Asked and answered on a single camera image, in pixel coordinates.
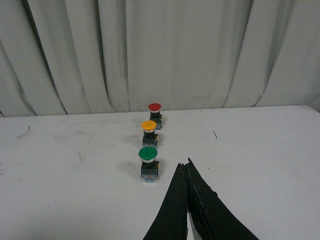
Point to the white pleated curtain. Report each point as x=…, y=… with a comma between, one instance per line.
x=61, y=57

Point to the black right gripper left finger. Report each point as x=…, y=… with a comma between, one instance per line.
x=171, y=220

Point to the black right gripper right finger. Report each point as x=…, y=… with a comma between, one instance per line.
x=211, y=218

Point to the red mushroom push button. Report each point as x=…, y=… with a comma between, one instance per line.
x=155, y=114

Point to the green mushroom push button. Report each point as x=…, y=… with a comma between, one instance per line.
x=149, y=171

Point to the yellow mushroom push button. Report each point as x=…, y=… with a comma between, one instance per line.
x=150, y=138

